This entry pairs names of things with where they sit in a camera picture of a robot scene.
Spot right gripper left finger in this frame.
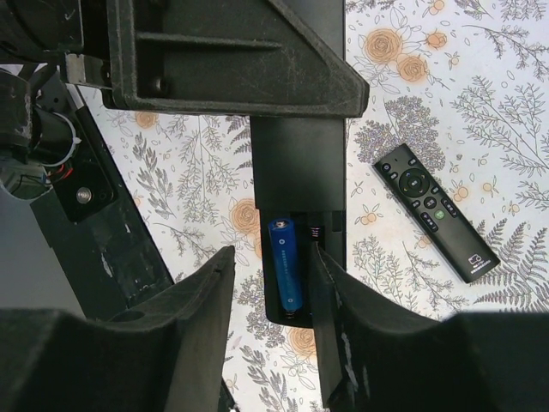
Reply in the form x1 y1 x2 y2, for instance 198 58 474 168
1 246 235 411

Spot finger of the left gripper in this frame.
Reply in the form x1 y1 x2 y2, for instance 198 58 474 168
106 1 369 118

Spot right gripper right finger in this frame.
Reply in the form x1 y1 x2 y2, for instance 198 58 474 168
309 245 548 411

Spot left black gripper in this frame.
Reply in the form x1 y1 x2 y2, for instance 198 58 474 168
1 1 114 93

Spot black remote control body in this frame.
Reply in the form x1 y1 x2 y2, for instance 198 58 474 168
250 1 370 328

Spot blue battery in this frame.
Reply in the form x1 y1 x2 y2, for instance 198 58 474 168
268 218 304 314

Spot black remote with buttons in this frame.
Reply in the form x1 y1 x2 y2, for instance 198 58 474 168
374 143 500 283

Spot floral table mat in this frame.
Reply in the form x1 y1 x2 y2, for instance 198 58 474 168
82 1 548 411

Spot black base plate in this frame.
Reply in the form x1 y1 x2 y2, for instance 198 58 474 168
31 80 173 320

